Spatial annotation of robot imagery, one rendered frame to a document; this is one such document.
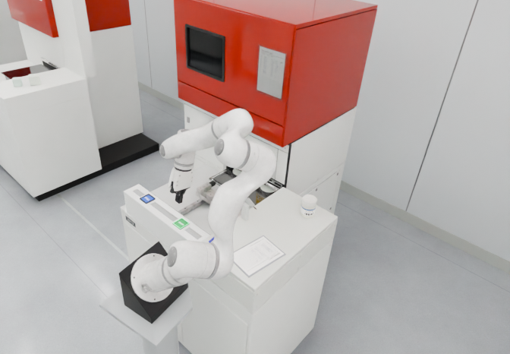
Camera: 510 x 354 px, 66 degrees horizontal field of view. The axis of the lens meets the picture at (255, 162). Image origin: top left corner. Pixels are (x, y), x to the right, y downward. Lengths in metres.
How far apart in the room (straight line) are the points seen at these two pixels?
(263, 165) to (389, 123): 2.23
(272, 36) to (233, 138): 0.73
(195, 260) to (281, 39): 1.01
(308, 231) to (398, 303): 1.30
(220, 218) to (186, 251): 0.15
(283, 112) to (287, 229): 0.55
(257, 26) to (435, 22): 1.57
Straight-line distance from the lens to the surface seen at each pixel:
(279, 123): 1.93
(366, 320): 2.87
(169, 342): 1.95
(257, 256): 1.74
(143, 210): 2.05
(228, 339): 2.04
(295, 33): 1.76
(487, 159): 3.26
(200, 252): 1.33
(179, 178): 1.71
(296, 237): 1.85
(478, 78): 3.10
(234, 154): 1.22
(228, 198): 1.28
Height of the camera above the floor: 2.21
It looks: 33 degrees down
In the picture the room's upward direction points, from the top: 4 degrees clockwise
